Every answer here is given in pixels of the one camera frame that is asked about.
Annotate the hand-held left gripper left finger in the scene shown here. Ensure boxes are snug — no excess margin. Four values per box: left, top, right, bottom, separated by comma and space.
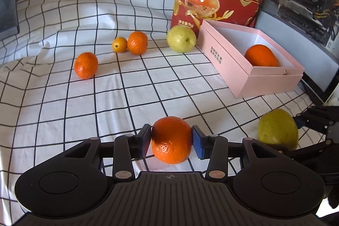
57, 124, 152, 182

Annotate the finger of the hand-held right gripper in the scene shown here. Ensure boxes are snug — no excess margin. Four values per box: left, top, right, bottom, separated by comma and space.
293, 105, 339, 134
275, 139, 339, 163

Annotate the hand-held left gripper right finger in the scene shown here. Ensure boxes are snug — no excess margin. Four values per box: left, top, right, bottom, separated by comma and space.
192, 125, 283, 182

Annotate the orange mandarin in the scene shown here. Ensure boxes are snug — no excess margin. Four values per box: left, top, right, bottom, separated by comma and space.
74, 52, 99, 80
151, 116, 193, 165
127, 31, 148, 55

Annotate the green pear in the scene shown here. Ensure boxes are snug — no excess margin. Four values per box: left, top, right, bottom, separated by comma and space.
166, 25, 197, 53
257, 109, 299, 151

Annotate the pink cardboard box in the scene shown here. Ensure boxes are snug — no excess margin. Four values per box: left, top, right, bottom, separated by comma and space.
198, 20, 306, 99

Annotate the large orange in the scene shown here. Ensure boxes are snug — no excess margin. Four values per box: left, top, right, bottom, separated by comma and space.
244, 44, 280, 68

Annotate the small orange kumquat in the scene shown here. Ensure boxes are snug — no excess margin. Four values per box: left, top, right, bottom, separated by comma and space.
111, 37, 128, 53

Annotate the white black checked cloth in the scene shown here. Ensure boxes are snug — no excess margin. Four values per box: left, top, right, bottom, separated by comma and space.
0, 0, 330, 226

